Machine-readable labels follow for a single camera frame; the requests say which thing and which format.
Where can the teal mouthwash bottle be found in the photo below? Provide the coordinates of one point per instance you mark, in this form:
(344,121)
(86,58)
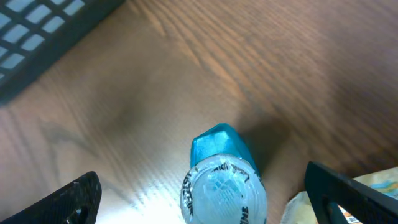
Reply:
(223,184)

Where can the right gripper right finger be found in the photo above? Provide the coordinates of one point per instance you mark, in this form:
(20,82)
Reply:
(328,190)

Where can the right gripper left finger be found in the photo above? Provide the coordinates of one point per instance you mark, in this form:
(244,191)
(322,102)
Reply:
(77,202)

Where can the yellow snack bag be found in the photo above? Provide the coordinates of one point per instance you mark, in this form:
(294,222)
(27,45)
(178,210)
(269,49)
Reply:
(299,209)

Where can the grey plastic shopping basket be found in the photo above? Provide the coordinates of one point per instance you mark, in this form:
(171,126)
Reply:
(36,33)

